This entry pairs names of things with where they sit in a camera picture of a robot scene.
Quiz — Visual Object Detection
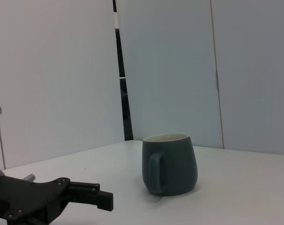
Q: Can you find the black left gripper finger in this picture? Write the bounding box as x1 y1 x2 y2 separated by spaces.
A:
27 217 50 225
67 182 114 212

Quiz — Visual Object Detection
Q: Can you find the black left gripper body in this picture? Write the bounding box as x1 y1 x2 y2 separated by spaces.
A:
0 176 71 225

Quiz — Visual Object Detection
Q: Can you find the grey ceramic mug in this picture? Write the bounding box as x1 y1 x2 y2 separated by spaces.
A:
141 133 198 196

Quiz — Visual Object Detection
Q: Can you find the left gripper cable with plug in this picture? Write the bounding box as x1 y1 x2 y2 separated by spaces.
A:
23 173 37 183

